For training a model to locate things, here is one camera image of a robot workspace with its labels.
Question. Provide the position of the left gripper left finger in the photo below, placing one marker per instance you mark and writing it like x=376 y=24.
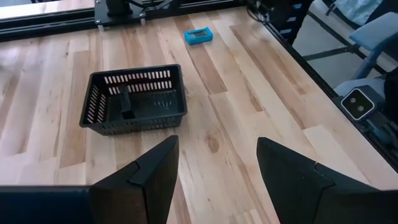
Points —
x=140 y=193

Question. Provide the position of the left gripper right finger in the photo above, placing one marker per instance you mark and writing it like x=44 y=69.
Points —
x=298 y=193

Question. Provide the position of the black rectangular power bank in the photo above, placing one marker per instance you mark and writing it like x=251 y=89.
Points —
x=126 y=102

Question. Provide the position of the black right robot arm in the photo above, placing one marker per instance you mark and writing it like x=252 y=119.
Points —
x=119 y=4

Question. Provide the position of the black slotted plastic basket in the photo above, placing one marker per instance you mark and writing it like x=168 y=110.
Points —
x=149 y=123

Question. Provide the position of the teal cased small device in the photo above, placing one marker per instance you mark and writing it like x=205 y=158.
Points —
x=199 y=35

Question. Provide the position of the grey blue chair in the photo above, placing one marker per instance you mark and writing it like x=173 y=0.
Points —
x=373 y=34

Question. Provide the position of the white plastic bag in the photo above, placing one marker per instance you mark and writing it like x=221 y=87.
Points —
x=357 y=9

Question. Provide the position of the white-faced depth camera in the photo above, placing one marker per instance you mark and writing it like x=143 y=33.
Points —
x=357 y=104

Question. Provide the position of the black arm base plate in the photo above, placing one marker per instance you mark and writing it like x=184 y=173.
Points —
x=119 y=18

